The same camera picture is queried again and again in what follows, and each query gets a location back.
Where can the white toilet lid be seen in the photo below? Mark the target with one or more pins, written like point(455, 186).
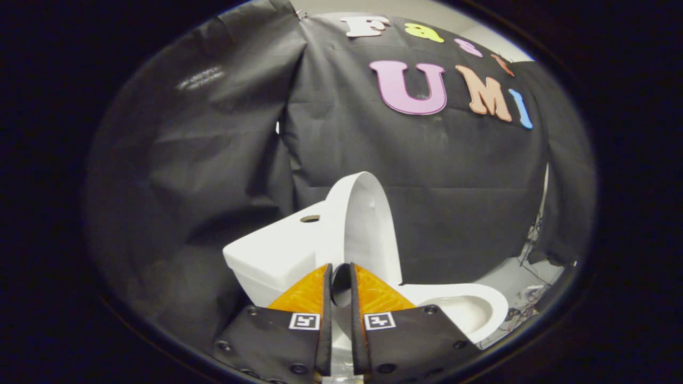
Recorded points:
point(373, 229)

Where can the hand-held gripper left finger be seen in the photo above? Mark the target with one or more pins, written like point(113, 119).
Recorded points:
point(267, 344)

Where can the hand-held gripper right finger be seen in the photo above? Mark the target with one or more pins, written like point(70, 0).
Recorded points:
point(411, 344)

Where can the black backdrop cloth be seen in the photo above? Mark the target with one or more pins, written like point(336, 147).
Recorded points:
point(347, 133)

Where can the white toilet bowl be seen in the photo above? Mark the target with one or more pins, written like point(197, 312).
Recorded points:
point(464, 314)

